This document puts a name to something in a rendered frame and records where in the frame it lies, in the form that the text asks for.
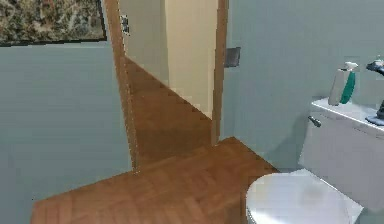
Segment framed brown mottled picture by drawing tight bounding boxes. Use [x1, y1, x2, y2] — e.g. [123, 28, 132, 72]
[0, 0, 108, 48]

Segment small black framed picture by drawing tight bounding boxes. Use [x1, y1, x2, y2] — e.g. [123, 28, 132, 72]
[120, 14, 131, 37]

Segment white and green spray bottle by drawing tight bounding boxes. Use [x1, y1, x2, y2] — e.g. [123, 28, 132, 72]
[327, 61, 359, 107]

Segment white toilet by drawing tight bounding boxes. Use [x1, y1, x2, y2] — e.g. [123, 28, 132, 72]
[245, 97, 384, 224]

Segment grey wall light switch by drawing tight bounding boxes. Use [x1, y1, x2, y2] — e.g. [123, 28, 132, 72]
[224, 46, 242, 69]

